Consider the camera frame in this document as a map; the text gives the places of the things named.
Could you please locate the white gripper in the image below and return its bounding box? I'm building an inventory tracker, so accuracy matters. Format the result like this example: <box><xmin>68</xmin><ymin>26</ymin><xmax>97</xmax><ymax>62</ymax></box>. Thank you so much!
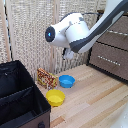
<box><xmin>63</xmin><ymin>47</ymin><xmax>75</xmax><ymax>61</ymax></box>

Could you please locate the blue plastic bowl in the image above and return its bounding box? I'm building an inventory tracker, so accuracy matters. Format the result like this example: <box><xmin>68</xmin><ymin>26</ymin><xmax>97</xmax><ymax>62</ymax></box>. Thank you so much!
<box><xmin>58</xmin><ymin>74</ymin><xmax>76</xmax><ymax>89</ymax></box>

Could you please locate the brown drawer with silver handle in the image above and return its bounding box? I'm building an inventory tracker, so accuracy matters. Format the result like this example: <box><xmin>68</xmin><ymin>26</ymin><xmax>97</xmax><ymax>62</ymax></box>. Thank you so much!
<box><xmin>88</xmin><ymin>41</ymin><xmax>128</xmax><ymax>81</ymax></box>
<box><xmin>95</xmin><ymin>14</ymin><xmax>128</xmax><ymax>52</ymax></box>

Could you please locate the yellow plastic bowl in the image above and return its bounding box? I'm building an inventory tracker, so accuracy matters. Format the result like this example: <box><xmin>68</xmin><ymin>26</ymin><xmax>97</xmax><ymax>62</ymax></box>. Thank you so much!
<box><xmin>45</xmin><ymin>88</ymin><xmax>66</xmax><ymax>108</ymax></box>

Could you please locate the bamboo screen panel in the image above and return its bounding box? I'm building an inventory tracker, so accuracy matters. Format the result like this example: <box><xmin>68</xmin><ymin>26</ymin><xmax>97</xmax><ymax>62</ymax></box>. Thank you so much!
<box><xmin>4</xmin><ymin>0</ymin><xmax>54</xmax><ymax>81</ymax></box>
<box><xmin>58</xmin><ymin>0</ymin><xmax>108</xmax><ymax>75</ymax></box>

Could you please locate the red yellow snack box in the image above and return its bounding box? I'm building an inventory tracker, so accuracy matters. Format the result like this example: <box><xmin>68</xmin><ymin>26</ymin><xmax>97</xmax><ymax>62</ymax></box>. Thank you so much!
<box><xmin>36</xmin><ymin>67</ymin><xmax>58</xmax><ymax>90</ymax></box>

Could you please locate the black fabric storage box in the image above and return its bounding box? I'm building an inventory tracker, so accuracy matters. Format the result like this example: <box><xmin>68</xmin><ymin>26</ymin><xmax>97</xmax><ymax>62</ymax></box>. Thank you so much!
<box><xmin>0</xmin><ymin>59</ymin><xmax>52</xmax><ymax>128</ymax></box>

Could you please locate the wooden screen post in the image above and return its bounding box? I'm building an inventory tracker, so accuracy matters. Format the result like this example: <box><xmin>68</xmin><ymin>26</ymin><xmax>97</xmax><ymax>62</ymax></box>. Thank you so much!
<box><xmin>49</xmin><ymin>0</ymin><xmax>62</xmax><ymax>76</ymax></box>

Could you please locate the thin black cable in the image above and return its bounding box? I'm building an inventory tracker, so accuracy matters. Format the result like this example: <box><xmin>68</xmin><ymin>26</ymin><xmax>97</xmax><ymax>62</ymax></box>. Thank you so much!
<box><xmin>81</xmin><ymin>11</ymin><xmax>105</xmax><ymax>17</ymax></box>

